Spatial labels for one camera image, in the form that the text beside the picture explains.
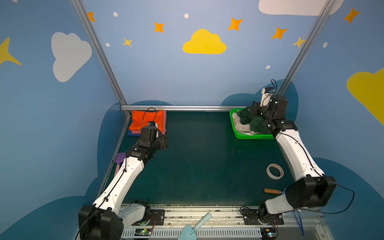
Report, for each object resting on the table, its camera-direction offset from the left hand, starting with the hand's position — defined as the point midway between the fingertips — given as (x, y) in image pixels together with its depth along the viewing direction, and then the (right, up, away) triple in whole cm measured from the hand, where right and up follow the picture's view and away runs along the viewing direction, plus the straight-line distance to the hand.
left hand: (164, 138), depth 81 cm
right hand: (+49, +20, -2) cm, 54 cm away
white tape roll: (+63, -23, +8) cm, 68 cm away
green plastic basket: (+59, 0, +21) cm, 62 cm away
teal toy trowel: (+14, -44, -12) cm, 47 cm away
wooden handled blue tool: (+58, -29, +1) cm, 65 cm away
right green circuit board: (+53, -46, -9) cm, 70 cm away
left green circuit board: (-9, -45, -9) cm, 47 cm away
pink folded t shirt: (-5, +7, +27) cm, 29 cm away
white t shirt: (+52, +6, +31) cm, 61 cm away
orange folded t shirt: (-22, +13, +26) cm, 37 cm away
